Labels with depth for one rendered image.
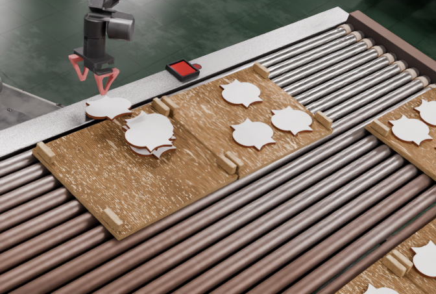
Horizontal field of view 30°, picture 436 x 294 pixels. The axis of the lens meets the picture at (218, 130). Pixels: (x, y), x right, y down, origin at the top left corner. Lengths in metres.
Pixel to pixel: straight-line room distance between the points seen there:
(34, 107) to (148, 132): 1.26
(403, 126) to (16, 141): 1.17
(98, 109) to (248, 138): 0.42
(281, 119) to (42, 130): 0.70
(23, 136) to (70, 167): 0.17
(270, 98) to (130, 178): 0.61
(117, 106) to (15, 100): 1.14
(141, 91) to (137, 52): 1.81
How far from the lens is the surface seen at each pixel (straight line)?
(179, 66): 2.51
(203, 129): 2.28
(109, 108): 2.26
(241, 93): 2.44
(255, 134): 2.30
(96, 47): 2.13
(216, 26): 4.58
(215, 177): 2.14
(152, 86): 2.42
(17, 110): 3.32
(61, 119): 2.23
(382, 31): 3.02
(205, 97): 2.40
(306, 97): 2.57
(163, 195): 2.04
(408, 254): 2.17
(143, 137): 2.12
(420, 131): 2.59
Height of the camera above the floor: 2.33
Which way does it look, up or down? 38 degrees down
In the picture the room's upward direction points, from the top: 18 degrees clockwise
